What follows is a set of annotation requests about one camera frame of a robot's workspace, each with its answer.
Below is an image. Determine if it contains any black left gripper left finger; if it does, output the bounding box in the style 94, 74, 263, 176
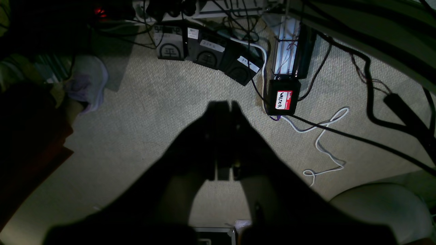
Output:
43, 102, 218, 245

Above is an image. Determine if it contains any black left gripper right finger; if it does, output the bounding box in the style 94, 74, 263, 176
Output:
231, 102, 397, 245

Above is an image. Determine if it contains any black box with name sticker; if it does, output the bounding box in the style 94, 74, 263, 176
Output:
266, 79, 301, 116

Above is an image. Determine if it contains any grey round stool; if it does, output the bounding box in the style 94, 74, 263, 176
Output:
330, 183, 435, 245

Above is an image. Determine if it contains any purple cloth on floor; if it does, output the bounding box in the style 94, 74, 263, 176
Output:
64, 55, 109, 114

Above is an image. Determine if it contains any black foot pedal right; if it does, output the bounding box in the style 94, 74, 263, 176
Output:
219, 42, 264, 86

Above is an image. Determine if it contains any black foot pedal left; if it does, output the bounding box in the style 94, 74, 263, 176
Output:
154, 25, 186, 61

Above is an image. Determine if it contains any white power strip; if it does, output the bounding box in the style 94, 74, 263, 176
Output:
132, 0, 269, 23

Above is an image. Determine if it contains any white cable on floor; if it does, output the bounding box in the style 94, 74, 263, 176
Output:
228, 37, 350, 187

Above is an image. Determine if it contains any aluminium frame leg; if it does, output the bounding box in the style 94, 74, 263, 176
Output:
271, 16, 317, 79

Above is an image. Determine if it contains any black cable on floor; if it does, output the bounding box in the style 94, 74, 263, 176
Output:
250, 20, 436, 177

